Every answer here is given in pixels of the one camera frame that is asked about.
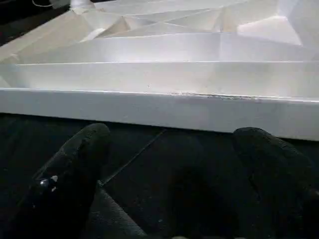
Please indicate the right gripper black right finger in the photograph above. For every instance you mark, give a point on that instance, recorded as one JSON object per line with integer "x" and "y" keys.
{"x": 284, "y": 189}

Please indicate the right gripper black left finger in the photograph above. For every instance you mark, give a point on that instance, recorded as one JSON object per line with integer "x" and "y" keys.
{"x": 59, "y": 194}

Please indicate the white plastic table top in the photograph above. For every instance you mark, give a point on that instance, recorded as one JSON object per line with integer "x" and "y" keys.
{"x": 162, "y": 74}

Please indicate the black mat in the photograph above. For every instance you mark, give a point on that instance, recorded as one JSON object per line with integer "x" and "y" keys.
{"x": 162, "y": 186}

